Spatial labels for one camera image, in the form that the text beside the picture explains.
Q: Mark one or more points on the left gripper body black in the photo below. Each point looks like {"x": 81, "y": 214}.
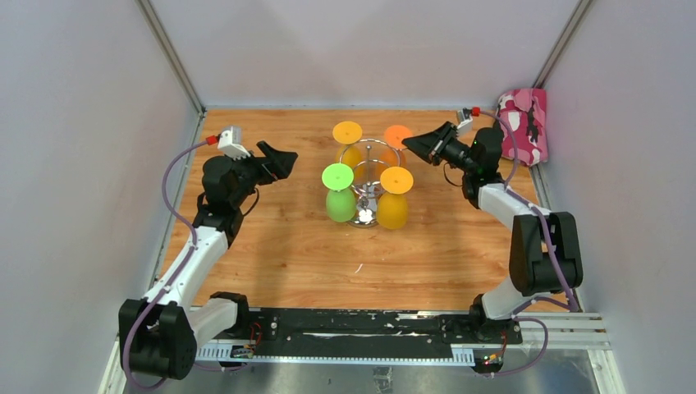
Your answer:
{"x": 249, "y": 173}

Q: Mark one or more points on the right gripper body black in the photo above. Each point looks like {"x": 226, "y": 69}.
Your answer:
{"x": 453, "y": 150}

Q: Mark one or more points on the orange wine glass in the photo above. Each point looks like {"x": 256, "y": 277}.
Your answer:
{"x": 396, "y": 142}

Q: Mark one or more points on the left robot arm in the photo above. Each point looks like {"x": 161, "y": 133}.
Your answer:
{"x": 159, "y": 333}

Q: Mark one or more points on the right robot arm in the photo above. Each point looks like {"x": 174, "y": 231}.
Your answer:
{"x": 545, "y": 256}

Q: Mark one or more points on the chrome wine glass rack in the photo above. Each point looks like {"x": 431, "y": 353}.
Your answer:
{"x": 368, "y": 158}

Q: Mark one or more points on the green wine glass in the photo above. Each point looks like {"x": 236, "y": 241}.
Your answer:
{"x": 340, "y": 201}

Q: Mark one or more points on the yellow wine glass front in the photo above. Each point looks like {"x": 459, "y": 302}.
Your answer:
{"x": 392, "y": 210}

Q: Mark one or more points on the yellow wine glass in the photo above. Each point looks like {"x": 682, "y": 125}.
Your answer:
{"x": 347, "y": 133}
{"x": 392, "y": 210}

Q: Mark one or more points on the yellow wine glass rear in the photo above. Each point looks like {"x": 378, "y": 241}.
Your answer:
{"x": 347, "y": 133}

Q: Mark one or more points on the pink camouflage cloth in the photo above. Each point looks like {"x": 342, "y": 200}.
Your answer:
{"x": 525, "y": 112}

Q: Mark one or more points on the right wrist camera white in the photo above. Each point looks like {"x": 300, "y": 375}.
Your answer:
{"x": 465, "y": 118}

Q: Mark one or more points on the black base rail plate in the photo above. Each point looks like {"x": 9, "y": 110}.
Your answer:
{"x": 370, "y": 333}

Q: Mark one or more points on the aluminium frame rail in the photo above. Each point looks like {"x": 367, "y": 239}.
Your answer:
{"x": 557, "y": 331}

